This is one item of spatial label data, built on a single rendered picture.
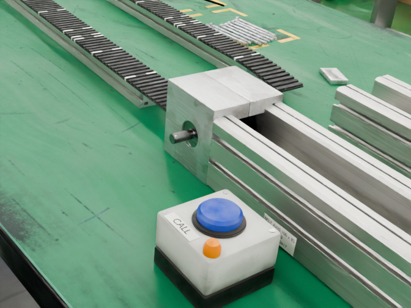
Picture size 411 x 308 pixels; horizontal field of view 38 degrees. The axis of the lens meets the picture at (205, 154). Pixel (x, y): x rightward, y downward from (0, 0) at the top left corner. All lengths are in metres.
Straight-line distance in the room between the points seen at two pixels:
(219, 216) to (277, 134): 0.19
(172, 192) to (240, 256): 0.18
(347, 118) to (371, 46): 0.46
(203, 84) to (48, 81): 0.30
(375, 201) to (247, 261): 0.15
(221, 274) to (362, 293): 0.13
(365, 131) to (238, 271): 0.30
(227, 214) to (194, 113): 0.18
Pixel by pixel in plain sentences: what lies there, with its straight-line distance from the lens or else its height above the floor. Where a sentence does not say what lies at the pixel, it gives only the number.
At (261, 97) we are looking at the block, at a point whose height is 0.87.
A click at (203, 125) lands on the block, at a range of 0.65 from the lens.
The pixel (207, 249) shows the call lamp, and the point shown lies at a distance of 0.48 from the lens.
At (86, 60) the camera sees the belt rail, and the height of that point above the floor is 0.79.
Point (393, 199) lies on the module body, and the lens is 0.58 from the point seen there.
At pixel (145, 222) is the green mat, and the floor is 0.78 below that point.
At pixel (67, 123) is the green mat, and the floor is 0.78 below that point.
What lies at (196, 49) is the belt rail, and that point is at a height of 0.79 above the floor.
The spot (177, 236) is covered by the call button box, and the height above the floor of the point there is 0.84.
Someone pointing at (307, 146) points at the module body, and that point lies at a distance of 0.64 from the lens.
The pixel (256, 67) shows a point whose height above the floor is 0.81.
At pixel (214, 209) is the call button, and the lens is 0.52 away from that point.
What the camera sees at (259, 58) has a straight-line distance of 0.95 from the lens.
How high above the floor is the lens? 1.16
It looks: 31 degrees down
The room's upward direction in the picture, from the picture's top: 6 degrees clockwise
